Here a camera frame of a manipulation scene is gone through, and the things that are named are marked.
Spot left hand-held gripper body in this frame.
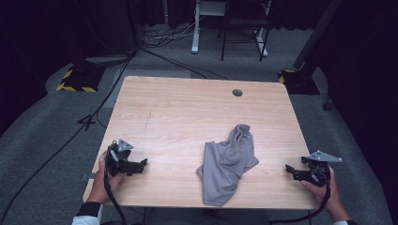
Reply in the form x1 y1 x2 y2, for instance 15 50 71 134
106 139 136 178

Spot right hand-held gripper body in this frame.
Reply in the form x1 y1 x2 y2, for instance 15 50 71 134
299 149 344 188

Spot grey pants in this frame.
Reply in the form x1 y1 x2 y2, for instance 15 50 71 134
196 124 260 207

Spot person's right hand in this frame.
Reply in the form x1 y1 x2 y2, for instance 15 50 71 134
299 168 352 222

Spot person's left hand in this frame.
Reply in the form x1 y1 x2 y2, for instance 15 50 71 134
85 149 127 204

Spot black yellow striped stand base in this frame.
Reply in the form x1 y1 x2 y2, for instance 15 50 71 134
55 63 107 94
277 68 321 96

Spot slanted dark metal pole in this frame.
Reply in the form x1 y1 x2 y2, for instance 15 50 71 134
292 0 344 71

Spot black chair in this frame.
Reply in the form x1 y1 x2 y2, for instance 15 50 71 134
218 0 274 63

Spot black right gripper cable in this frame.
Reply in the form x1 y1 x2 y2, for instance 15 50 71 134
270 164 332 225

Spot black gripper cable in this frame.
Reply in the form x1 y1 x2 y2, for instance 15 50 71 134
102 146 129 225
270 164 332 225

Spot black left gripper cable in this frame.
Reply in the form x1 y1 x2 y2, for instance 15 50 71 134
102 146 129 225

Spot long black floor cable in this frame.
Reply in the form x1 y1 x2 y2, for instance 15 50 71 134
0 46 140 223

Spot bundle of floor cables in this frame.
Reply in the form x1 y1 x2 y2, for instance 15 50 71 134
140 17 205 50

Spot white desk frame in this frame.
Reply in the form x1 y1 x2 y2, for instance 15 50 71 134
191 0 273 58

